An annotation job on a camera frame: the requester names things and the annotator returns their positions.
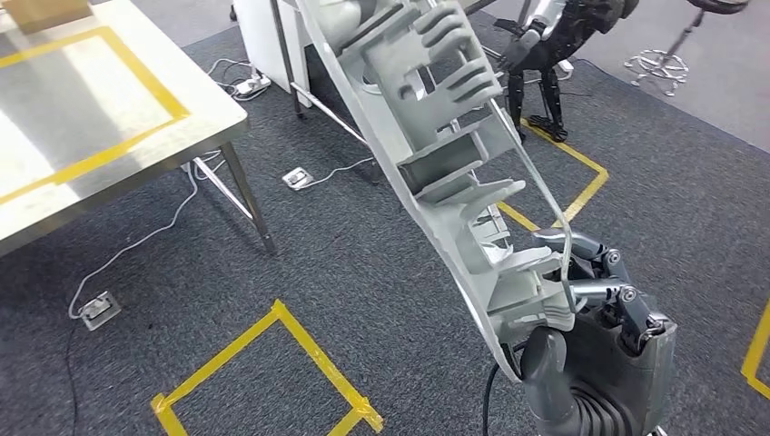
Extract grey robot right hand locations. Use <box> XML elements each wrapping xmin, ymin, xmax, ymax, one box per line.
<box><xmin>519</xmin><ymin>228</ymin><xmax>678</xmax><ymax>422</ymax></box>

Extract silver plastic wheel hubcap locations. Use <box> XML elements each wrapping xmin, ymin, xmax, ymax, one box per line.
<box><xmin>294</xmin><ymin>0</ymin><xmax>580</xmax><ymax>384</ymax></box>

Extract stainless steel workbench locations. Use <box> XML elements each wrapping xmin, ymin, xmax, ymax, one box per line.
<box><xmin>0</xmin><ymin>0</ymin><xmax>279</xmax><ymax>259</ymax></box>

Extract black humanoid robot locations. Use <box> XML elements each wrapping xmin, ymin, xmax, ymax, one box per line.
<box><xmin>493</xmin><ymin>0</ymin><xmax>640</xmax><ymax>144</ymax></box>

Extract yellow floor tape marking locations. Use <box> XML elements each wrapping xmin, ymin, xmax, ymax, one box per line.
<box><xmin>150</xmin><ymin>299</ymin><xmax>384</xmax><ymax>436</ymax></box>

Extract black stool chrome base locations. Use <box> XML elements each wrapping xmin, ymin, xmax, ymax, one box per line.
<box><xmin>622</xmin><ymin>0</ymin><xmax>753</xmax><ymax>97</ymax></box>

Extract metal floor socket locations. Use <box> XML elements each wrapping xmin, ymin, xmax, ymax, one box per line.
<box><xmin>281</xmin><ymin>166</ymin><xmax>315</xmax><ymax>192</ymax></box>
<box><xmin>78</xmin><ymin>291</ymin><xmax>123</xmax><ymax>332</ymax></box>

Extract white power strip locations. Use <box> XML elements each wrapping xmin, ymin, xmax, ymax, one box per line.
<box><xmin>231</xmin><ymin>72</ymin><xmax>273</xmax><ymax>99</ymax></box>

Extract brown cardboard box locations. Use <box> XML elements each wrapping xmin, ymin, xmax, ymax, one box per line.
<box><xmin>3</xmin><ymin>0</ymin><xmax>93</xmax><ymax>35</ymax></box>

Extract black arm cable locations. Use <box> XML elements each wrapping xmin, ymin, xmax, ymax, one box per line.
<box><xmin>480</xmin><ymin>342</ymin><xmax>518</xmax><ymax>436</ymax></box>

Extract white floor cable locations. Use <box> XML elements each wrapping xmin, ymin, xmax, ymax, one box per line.
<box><xmin>67</xmin><ymin>150</ymin><xmax>227</xmax><ymax>320</ymax></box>
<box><xmin>297</xmin><ymin>156</ymin><xmax>375</xmax><ymax>191</ymax></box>

